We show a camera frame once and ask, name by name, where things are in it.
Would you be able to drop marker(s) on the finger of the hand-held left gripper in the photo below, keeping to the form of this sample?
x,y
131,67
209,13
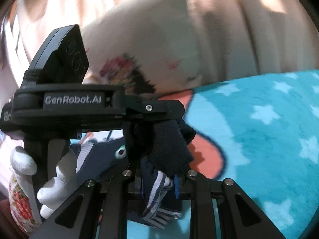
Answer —
x,y
159,109

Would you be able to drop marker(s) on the navy pants with striped trim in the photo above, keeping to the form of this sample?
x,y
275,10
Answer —
x,y
169,149

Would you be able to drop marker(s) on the teal cartoon printed blanket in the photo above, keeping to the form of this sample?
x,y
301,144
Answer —
x,y
261,142

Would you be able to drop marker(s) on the beige curtain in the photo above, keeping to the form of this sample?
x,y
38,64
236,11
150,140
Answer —
x,y
249,29

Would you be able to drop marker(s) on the cream floral printed pillow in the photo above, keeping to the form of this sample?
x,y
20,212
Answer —
x,y
149,42

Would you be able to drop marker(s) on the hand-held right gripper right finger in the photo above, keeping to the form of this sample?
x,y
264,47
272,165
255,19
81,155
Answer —
x,y
177,186

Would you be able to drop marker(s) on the person's left hand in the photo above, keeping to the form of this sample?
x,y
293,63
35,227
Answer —
x,y
62,186

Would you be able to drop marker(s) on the person's left forearm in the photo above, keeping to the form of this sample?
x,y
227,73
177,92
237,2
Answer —
x,y
22,204

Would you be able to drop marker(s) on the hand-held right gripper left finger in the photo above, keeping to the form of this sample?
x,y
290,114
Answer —
x,y
119,191

